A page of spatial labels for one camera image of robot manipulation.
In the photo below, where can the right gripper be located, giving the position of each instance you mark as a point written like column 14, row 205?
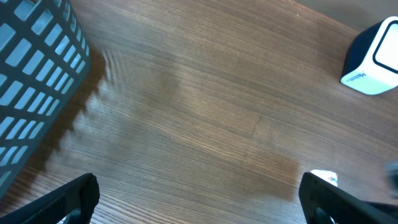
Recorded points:
column 391, row 176

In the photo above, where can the white barcode scanner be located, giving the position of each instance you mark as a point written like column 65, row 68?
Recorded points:
column 371, row 61

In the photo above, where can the orange tissue pack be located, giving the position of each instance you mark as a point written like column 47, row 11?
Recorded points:
column 327, row 175

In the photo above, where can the grey plastic shopping basket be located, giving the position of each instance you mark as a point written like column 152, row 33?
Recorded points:
column 44, row 58

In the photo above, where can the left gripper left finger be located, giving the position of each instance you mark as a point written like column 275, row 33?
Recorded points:
column 73, row 202

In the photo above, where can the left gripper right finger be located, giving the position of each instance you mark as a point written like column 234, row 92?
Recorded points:
column 322, row 202

